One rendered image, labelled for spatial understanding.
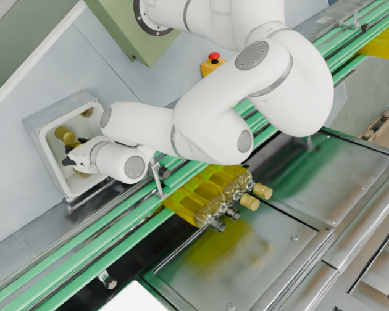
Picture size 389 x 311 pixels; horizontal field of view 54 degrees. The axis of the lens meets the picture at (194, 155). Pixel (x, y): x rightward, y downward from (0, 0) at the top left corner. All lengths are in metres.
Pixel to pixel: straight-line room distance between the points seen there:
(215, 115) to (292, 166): 0.93
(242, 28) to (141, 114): 0.23
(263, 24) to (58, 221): 0.73
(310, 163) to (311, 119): 0.87
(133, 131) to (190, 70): 0.62
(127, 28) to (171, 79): 0.30
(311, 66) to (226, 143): 0.18
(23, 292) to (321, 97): 0.78
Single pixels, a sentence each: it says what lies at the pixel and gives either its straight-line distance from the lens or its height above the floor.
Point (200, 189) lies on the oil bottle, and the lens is 1.10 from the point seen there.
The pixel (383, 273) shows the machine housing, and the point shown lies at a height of 1.47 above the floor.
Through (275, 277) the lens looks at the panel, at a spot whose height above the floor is 1.28.
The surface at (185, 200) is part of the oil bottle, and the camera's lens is 1.07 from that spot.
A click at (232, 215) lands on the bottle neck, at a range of 1.04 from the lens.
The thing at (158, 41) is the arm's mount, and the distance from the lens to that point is 1.07.
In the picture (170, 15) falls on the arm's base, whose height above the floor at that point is 0.94.
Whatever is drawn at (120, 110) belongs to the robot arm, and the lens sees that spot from 0.75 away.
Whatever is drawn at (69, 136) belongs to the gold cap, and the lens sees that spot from 1.01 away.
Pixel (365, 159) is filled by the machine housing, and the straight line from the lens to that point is 1.50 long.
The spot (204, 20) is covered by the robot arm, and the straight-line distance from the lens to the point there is 0.86.
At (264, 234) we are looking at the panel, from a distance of 1.17.
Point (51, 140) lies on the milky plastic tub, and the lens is 1.05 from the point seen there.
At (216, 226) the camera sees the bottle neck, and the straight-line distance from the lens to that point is 1.02.
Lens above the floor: 1.65
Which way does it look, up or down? 38 degrees down
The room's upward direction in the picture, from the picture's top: 117 degrees clockwise
